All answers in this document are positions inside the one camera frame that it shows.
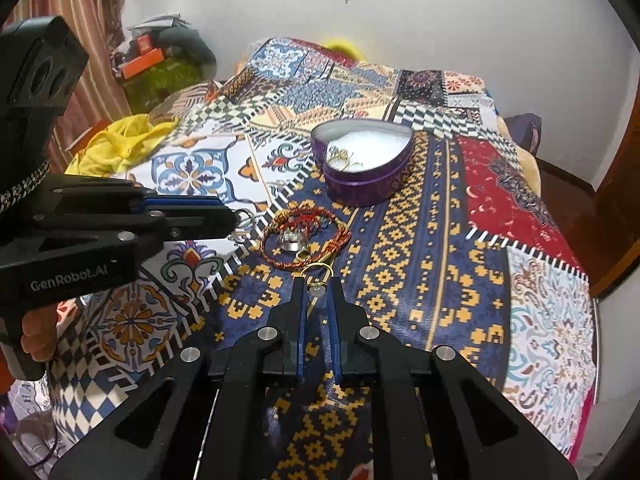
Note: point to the striped curtain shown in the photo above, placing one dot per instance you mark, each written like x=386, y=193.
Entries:
x=85, y=5

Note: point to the silver hoop earring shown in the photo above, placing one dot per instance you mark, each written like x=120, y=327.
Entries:
x=246, y=225

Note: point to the gold jewelry pieces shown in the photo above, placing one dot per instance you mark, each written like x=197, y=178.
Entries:
x=345, y=157

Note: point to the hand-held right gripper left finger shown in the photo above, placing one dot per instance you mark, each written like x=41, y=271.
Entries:
x=300, y=320

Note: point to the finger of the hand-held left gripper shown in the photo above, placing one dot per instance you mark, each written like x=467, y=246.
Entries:
x=200, y=225
x=185, y=201

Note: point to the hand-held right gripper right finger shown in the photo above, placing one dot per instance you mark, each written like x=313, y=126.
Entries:
x=333, y=332

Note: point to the yellow cloth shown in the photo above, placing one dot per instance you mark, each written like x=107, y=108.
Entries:
x=117, y=142

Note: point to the patchwork printed blanket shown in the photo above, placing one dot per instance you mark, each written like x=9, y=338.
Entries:
x=450, y=220

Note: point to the person's left hand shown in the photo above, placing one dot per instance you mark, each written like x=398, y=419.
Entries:
x=40, y=330

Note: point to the purple heart-shaped box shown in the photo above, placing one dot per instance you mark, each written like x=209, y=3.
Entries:
x=367, y=170

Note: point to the yellow fluffy object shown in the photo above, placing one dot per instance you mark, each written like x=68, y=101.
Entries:
x=345, y=46

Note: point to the orange box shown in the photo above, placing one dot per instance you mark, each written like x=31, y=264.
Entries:
x=142, y=62

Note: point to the white printed bag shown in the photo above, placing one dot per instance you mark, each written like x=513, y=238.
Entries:
x=25, y=410

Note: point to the purple cloth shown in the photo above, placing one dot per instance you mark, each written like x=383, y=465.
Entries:
x=525, y=132

